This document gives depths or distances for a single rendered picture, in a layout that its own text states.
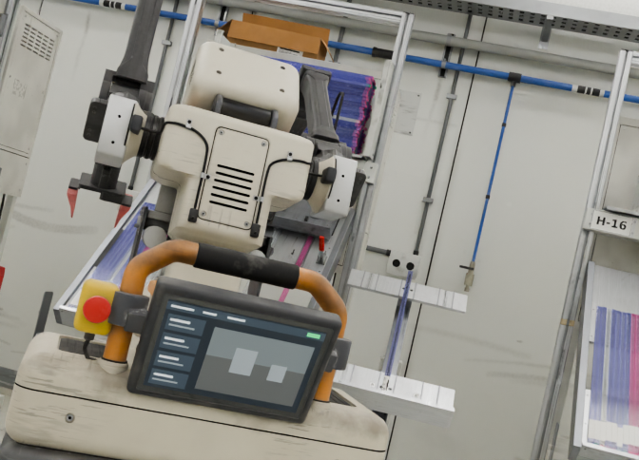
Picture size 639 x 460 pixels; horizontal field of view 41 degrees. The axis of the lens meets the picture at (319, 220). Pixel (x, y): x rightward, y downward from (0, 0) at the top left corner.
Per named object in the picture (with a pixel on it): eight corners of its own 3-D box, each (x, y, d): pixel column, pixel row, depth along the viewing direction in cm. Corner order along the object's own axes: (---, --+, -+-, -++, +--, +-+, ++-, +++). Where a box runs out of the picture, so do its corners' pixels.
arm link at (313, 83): (298, 52, 211) (336, 63, 213) (281, 99, 218) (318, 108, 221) (308, 147, 175) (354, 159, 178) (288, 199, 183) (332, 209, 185)
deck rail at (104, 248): (62, 324, 243) (58, 310, 239) (56, 323, 244) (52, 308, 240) (166, 181, 295) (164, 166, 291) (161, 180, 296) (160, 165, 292)
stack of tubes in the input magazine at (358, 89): (355, 153, 275) (374, 74, 276) (208, 124, 285) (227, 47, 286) (359, 160, 287) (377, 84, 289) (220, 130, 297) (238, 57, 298)
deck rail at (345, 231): (287, 384, 230) (287, 370, 226) (280, 382, 230) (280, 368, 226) (355, 222, 282) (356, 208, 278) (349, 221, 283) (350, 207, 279)
